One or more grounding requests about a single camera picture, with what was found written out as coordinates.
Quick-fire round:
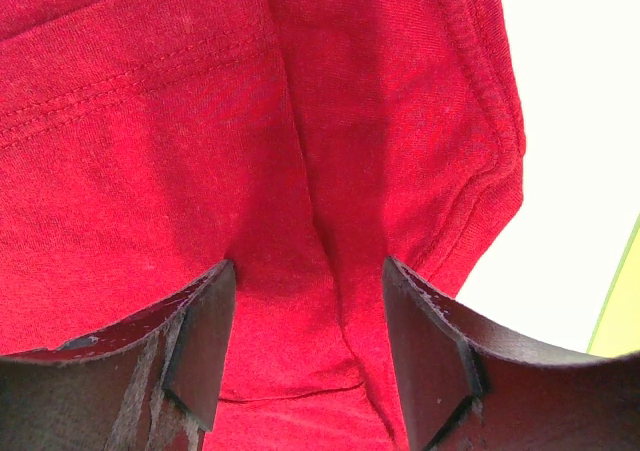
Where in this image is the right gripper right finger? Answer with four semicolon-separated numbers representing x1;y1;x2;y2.
383;257;639;450

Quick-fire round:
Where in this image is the red t shirt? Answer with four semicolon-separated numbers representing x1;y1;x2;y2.
1;0;525;450

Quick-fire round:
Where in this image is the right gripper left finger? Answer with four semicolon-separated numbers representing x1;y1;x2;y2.
1;260;236;450

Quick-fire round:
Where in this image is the green plastic bin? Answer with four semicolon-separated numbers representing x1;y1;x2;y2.
587;219;640;358

